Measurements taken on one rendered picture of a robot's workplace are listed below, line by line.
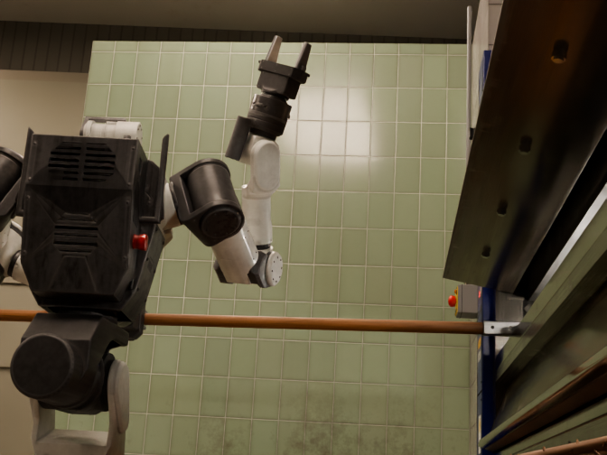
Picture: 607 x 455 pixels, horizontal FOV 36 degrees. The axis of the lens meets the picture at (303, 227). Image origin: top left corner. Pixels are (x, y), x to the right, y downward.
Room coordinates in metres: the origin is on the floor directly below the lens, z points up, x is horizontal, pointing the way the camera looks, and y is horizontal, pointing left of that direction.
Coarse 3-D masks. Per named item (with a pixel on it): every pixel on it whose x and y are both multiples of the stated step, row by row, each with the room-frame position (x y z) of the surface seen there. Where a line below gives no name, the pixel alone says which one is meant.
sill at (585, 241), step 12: (600, 216) 1.21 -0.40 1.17; (588, 228) 1.29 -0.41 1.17; (600, 228) 1.22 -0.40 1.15; (588, 240) 1.30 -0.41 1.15; (576, 252) 1.39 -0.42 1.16; (564, 264) 1.50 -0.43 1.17; (576, 264) 1.39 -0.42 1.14; (552, 276) 1.61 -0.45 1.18; (564, 276) 1.50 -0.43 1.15; (552, 288) 1.62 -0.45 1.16; (540, 300) 1.75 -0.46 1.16; (528, 312) 1.91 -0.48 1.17; (540, 312) 1.76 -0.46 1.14; (528, 324) 1.91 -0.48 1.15; (516, 336) 2.12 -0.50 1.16; (504, 348) 2.36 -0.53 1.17
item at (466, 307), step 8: (456, 288) 3.13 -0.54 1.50; (464, 288) 3.12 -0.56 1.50; (472, 288) 3.12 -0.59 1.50; (456, 296) 3.15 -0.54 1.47; (464, 296) 3.12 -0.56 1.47; (472, 296) 3.12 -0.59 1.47; (456, 304) 3.15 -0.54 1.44; (464, 304) 3.12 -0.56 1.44; (472, 304) 3.12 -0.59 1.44; (456, 312) 3.16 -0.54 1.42; (464, 312) 3.12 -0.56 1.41; (472, 312) 3.12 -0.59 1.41
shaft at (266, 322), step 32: (0, 320) 2.39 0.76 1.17; (160, 320) 2.33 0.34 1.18; (192, 320) 2.32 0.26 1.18; (224, 320) 2.31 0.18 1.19; (256, 320) 2.30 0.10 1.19; (288, 320) 2.29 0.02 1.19; (320, 320) 2.28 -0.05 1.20; (352, 320) 2.27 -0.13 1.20; (384, 320) 2.27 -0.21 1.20; (416, 320) 2.26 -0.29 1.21
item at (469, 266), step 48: (528, 0) 1.05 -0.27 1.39; (576, 0) 1.02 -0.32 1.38; (528, 48) 1.17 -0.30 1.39; (576, 48) 1.14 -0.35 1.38; (528, 96) 1.31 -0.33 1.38; (576, 96) 1.28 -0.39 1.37; (480, 144) 1.55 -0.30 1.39; (528, 144) 1.50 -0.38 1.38; (576, 144) 1.45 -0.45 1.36; (480, 192) 1.80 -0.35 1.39; (528, 192) 1.73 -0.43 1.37; (480, 240) 2.13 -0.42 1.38; (528, 240) 2.04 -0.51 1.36
